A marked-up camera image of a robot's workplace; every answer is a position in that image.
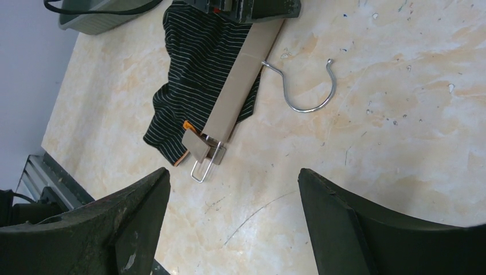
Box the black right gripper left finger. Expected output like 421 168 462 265
1 168 171 274

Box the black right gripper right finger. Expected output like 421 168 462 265
298 168 485 274

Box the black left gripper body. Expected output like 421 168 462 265
184 0 301 23

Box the black striped garment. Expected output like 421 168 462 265
143 1 251 166

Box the beige clip hanger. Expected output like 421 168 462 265
181 19 338 184

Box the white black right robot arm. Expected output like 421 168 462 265
1 168 485 274

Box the grey-green plastic tub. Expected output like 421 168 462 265
58 0 150 35

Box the aluminium front rail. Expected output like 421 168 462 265
17 152 95 211

